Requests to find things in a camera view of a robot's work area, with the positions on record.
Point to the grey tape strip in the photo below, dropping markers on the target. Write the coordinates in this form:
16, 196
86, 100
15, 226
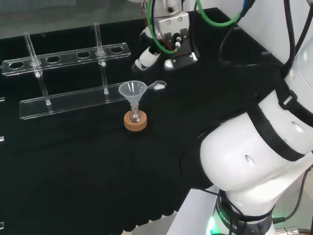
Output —
237, 28
266, 53

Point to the clear weighing funnel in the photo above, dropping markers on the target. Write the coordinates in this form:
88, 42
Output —
159, 86

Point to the clear plastic funnel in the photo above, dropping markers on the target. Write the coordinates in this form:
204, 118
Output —
132, 89

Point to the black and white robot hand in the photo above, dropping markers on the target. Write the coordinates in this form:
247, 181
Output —
174, 23

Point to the small round-bottom glass flask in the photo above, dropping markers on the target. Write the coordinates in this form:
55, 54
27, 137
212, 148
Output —
135, 117

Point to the black bench cloth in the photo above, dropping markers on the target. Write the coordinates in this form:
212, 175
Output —
85, 171

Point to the clear acrylic funnel stand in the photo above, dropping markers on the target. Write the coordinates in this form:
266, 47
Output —
73, 102

